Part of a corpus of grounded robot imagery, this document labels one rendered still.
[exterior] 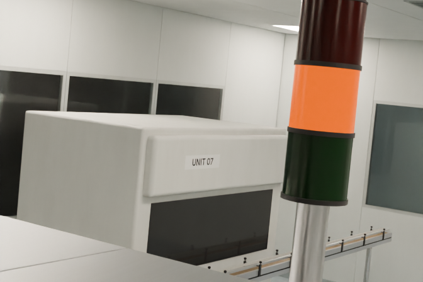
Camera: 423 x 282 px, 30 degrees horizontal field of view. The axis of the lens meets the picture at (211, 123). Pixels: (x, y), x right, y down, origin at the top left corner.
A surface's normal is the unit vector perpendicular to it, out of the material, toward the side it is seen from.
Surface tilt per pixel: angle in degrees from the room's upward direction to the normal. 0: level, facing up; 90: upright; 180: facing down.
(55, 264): 0
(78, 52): 90
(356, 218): 90
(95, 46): 90
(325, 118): 90
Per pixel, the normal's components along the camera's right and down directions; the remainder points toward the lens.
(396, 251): -0.56, -0.01
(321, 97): -0.21, 0.04
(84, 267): 0.10, -0.99
